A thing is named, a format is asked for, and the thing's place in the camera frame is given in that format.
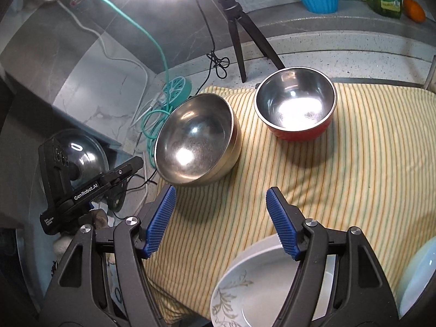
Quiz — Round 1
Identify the teal cable reel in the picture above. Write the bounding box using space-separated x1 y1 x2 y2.
160 77 193 104

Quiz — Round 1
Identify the dark green round object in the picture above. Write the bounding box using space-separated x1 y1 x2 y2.
109 191 126 212

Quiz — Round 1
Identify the small white plate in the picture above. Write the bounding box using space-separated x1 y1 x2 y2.
395 233 436 319

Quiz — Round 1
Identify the red steel bowl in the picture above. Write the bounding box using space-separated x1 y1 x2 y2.
254 68 338 142

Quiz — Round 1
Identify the black tripod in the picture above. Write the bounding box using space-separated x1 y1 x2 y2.
217 0 286 83

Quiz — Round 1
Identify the black ring light cable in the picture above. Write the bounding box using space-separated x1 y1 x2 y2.
194 0 229 79

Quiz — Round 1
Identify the teal cable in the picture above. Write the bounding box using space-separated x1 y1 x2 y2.
70 0 191 164

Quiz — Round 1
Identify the yellow striped towel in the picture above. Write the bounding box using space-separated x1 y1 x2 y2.
146 82 436 321

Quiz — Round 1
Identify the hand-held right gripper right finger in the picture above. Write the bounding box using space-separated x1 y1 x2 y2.
266 187 399 327

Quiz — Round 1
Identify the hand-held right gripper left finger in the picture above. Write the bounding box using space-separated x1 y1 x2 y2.
41 184 178 327

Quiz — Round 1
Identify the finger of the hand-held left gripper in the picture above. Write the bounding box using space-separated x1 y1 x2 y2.
100 156 144 186

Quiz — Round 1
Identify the orange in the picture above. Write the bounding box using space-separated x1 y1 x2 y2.
402 0 426 23

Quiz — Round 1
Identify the gold steel bowl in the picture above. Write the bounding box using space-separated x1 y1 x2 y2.
154 93 242 187

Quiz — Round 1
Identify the deep floral plate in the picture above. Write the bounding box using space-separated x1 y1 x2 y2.
209 242 341 327

